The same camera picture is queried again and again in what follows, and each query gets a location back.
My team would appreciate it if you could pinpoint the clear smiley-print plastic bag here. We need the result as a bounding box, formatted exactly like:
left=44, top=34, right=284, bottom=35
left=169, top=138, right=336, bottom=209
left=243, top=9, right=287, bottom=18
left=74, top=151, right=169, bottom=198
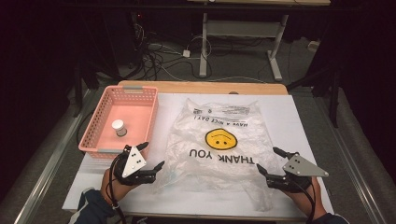
left=153, top=98, right=283, bottom=213

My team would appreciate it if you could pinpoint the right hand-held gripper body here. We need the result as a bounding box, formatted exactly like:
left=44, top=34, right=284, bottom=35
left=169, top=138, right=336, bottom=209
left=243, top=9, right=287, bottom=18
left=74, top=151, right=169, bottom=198
left=265, top=153, right=330, bottom=193

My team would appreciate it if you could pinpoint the pink plastic basket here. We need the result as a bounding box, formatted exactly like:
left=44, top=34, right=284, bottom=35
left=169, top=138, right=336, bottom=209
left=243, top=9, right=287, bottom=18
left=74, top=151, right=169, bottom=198
left=78, top=85, right=159, bottom=161

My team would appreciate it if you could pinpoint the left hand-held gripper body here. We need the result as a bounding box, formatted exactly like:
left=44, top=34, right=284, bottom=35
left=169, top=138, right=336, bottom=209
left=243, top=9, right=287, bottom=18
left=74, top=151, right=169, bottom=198
left=112, top=145, right=157, bottom=187

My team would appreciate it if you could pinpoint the white board sheet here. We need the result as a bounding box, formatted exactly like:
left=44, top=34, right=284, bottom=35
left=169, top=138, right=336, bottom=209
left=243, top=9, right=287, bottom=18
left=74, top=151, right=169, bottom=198
left=62, top=92, right=334, bottom=218

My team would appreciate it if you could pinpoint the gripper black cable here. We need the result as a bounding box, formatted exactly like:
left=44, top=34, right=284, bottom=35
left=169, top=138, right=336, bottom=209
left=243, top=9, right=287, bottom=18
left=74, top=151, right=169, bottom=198
left=106, top=153, right=128, bottom=224
left=292, top=179, right=317, bottom=224

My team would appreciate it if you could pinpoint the tangle of floor cables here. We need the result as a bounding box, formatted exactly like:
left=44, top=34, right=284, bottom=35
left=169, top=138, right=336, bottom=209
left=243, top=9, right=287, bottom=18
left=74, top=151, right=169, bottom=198
left=132, top=12, right=216, bottom=82

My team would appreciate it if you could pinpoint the person's left hand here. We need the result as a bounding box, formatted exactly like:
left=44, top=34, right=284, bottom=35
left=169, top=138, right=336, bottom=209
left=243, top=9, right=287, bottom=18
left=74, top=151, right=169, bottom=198
left=100, top=169, right=141, bottom=206

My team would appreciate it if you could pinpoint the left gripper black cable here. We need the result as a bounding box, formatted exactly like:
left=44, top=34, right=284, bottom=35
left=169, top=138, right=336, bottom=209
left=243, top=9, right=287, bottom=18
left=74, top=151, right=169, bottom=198
left=106, top=153, right=128, bottom=224

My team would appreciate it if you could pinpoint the aluminium floor rail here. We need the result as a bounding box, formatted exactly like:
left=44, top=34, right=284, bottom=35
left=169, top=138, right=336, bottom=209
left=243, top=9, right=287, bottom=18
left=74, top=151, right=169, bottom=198
left=13, top=88, right=96, bottom=224
left=314, top=96, right=391, bottom=224

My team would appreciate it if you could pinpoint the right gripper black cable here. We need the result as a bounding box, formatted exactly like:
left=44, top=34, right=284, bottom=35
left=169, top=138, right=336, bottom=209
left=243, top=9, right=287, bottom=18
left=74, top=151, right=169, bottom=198
left=292, top=179, right=317, bottom=224

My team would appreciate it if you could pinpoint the black stand leg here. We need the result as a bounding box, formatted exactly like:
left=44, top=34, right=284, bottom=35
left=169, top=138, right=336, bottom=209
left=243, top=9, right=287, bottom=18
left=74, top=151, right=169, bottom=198
left=72, top=57, right=102, bottom=119
left=286, top=60, right=345, bottom=129

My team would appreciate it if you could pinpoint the small white-lidded jar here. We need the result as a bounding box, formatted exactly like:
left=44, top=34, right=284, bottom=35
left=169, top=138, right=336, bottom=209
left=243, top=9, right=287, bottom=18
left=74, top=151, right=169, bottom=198
left=111, top=119, right=128, bottom=137

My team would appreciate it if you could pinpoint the person's right hand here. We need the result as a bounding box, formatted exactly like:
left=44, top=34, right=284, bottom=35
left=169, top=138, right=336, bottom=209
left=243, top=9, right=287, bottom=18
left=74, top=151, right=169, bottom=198
left=284, top=176, right=322, bottom=218

